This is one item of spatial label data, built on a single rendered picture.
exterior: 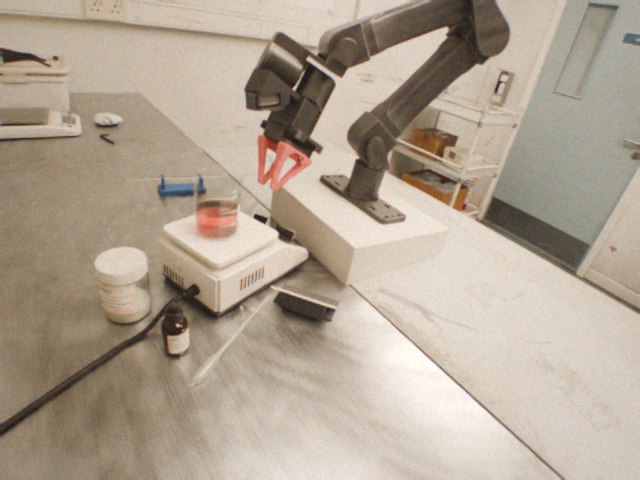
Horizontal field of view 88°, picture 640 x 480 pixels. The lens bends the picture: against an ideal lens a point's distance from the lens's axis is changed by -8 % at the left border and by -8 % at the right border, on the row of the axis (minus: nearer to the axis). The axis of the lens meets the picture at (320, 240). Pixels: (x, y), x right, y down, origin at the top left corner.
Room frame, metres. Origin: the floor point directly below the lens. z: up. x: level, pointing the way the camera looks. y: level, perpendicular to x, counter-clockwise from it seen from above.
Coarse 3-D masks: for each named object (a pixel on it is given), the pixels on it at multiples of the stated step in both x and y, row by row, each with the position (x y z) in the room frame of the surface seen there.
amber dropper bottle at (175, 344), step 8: (176, 304) 0.29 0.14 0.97; (168, 312) 0.28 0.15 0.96; (176, 312) 0.28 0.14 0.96; (168, 320) 0.28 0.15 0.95; (176, 320) 0.28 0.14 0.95; (184, 320) 0.29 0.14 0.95; (168, 328) 0.27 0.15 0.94; (176, 328) 0.28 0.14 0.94; (184, 328) 0.28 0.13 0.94; (168, 336) 0.27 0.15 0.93; (176, 336) 0.27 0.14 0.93; (184, 336) 0.28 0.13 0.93; (168, 344) 0.27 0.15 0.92; (176, 344) 0.27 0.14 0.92; (184, 344) 0.28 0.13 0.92; (168, 352) 0.27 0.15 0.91; (176, 352) 0.27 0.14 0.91; (184, 352) 0.28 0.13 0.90
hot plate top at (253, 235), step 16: (176, 224) 0.42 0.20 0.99; (192, 224) 0.43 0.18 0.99; (240, 224) 0.45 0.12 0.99; (256, 224) 0.46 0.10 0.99; (176, 240) 0.39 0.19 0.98; (192, 240) 0.39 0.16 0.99; (208, 240) 0.40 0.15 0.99; (240, 240) 0.41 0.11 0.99; (256, 240) 0.42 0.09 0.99; (272, 240) 0.43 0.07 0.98; (208, 256) 0.36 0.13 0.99; (224, 256) 0.37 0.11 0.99; (240, 256) 0.38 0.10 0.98
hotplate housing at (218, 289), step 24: (168, 240) 0.40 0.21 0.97; (168, 264) 0.39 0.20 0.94; (192, 264) 0.37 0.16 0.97; (240, 264) 0.38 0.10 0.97; (264, 264) 0.42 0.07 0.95; (288, 264) 0.47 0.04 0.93; (192, 288) 0.36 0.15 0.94; (216, 288) 0.35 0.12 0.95; (240, 288) 0.38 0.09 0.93; (216, 312) 0.35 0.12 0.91
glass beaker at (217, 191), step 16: (192, 176) 0.41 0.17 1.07; (208, 176) 0.45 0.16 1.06; (224, 176) 0.45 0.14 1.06; (240, 176) 0.44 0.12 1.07; (208, 192) 0.40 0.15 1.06; (224, 192) 0.40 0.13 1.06; (240, 192) 0.43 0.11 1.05; (208, 208) 0.40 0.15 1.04; (224, 208) 0.40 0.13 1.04; (208, 224) 0.40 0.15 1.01; (224, 224) 0.40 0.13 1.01; (224, 240) 0.40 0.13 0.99
